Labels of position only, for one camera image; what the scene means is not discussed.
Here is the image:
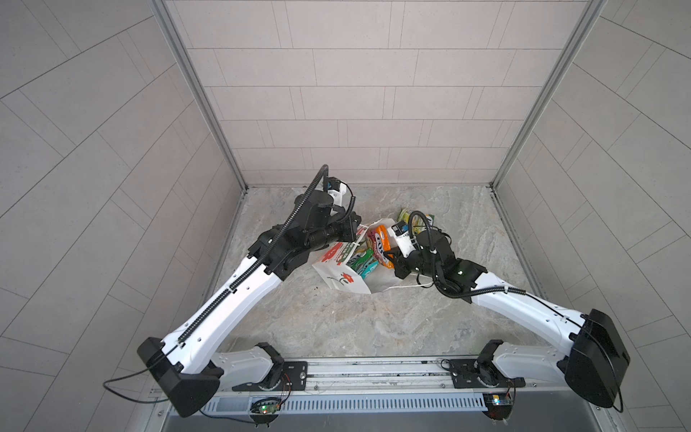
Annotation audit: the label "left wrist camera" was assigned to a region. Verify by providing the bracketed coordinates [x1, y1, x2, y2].
[327, 177, 356, 215]

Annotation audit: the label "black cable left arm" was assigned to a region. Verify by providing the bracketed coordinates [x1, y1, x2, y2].
[101, 345, 282, 426]

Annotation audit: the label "right circuit board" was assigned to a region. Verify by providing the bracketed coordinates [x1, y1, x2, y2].
[482, 392, 514, 421]

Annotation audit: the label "left circuit board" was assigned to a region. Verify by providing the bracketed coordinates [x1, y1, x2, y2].
[249, 397, 283, 416]

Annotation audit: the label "green Fox's candy bag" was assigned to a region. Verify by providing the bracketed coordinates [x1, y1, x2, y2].
[397, 208, 437, 233]

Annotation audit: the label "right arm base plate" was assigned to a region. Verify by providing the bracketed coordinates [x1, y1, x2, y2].
[440, 358, 527, 389]

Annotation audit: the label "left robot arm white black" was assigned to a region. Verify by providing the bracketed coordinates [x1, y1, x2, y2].
[137, 178, 362, 418]

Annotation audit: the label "green snack packets in bag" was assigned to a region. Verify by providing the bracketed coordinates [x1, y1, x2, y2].
[347, 248, 379, 279]

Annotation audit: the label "vented cable duct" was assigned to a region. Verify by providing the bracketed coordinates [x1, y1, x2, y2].
[203, 393, 487, 416]

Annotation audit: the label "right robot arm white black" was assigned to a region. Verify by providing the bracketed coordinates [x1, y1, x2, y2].
[383, 224, 631, 410]

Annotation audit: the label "white floral paper bag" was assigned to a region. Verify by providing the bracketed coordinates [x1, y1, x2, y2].
[312, 219, 431, 294]

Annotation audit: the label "orange Fox's candy bag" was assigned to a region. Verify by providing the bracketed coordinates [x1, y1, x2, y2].
[366, 224, 394, 269]

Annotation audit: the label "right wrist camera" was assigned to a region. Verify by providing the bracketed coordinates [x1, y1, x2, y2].
[388, 221, 416, 257]

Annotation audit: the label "circuit board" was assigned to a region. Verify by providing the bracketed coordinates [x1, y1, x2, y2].
[482, 392, 514, 421]
[249, 397, 283, 416]

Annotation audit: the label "aluminium mounting rail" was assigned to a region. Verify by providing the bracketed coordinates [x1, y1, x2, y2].
[150, 353, 600, 398]

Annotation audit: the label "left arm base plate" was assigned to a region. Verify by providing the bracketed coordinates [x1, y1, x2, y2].
[232, 361, 308, 392]

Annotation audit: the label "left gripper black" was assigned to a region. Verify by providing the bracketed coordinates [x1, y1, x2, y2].
[301, 211, 363, 255]

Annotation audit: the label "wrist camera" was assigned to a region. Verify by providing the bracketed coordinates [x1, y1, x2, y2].
[327, 177, 356, 215]
[388, 221, 416, 257]

